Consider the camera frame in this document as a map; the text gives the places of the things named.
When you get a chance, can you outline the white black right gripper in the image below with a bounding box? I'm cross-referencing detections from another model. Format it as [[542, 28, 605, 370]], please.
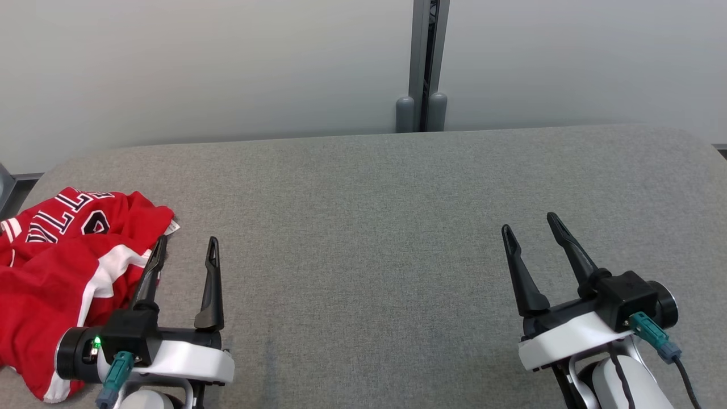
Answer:
[[501, 212, 680, 372]]

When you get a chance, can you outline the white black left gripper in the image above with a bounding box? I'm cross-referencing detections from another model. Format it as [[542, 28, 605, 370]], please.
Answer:
[[55, 235, 235, 387]]

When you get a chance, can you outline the red white basketball jersey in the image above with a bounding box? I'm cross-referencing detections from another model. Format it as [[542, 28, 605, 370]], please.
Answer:
[[0, 186, 181, 404]]

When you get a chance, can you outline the left teal plug camera cable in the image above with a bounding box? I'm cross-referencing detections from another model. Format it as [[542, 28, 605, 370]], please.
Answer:
[[95, 350, 135, 409]]

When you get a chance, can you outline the teal plug camera cable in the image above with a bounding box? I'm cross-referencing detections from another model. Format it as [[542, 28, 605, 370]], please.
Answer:
[[95, 350, 135, 409], [629, 311, 703, 409]]

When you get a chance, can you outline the right teal plug camera cable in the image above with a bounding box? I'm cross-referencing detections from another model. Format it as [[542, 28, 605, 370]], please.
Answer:
[[629, 311, 703, 409]]

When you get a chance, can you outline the grey metal partition post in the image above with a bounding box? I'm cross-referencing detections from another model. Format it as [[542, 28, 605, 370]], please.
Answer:
[[396, 0, 450, 133]]

